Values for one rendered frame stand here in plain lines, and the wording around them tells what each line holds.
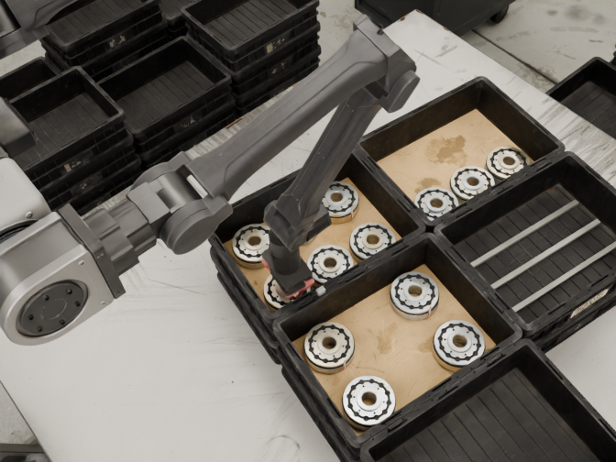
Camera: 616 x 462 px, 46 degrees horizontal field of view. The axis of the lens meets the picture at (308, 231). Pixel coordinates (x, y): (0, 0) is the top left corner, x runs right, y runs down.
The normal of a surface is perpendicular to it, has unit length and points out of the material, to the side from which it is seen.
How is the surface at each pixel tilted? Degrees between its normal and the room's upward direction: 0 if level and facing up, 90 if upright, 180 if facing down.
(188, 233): 102
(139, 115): 0
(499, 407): 0
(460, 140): 0
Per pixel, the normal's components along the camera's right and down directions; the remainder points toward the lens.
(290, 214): -0.65, 0.32
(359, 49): -0.09, -0.29
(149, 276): -0.04, -0.57
